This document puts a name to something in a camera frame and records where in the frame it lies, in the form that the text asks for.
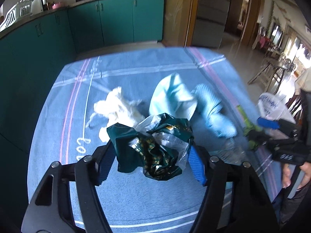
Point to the teal kitchen cabinets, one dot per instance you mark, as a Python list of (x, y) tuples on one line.
[(33, 52)]

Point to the blue striped tablecloth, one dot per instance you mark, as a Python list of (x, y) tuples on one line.
[(133, 89)]

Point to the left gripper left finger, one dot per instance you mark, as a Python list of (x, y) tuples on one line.
[(50, 208)]

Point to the wooden glass door frame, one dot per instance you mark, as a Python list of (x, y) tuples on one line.
[(179, 22)]

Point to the white tissue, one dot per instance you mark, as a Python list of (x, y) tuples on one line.
[(117, 110)]

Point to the white dish rack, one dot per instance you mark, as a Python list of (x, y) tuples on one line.
[(17, 12)]

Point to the white plastic trash bag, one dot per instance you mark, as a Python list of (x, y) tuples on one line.
[(272, 108)]

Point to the wooden chair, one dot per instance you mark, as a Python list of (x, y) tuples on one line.
[(271, 74)]

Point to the clear plastic wrapper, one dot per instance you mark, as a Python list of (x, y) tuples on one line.
[(171, 133)]

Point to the light blue knitted sock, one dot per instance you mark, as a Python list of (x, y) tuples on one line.
[(209, 106)]

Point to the dark green snack wrapper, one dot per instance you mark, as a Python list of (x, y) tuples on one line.
[(136, 150)]

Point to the light blue face mask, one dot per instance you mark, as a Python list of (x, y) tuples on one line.
[(171, 96)]

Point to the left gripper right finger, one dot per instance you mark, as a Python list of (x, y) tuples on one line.
[(235, 199)]

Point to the grey refrigerator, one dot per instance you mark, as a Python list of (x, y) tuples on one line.
[(210, 23)]

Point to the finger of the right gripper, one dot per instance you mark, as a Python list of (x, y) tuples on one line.
[(265, 123)]

